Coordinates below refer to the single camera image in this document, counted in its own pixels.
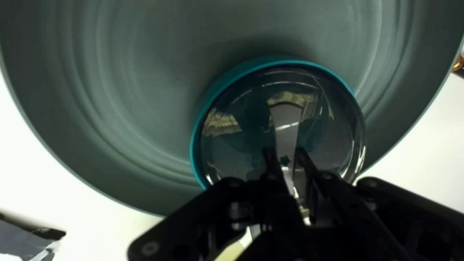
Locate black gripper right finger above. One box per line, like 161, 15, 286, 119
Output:
295, 145, 464, 261

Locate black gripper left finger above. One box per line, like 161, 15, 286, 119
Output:
128, 145, 302, 261

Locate small cream bowl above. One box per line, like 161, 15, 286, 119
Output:
213, 226, 258, 261

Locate dark green round plate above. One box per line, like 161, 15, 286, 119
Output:
0, 0, 464, 218

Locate dark grey cloth piece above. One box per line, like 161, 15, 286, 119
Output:
0, 212, 68, 261

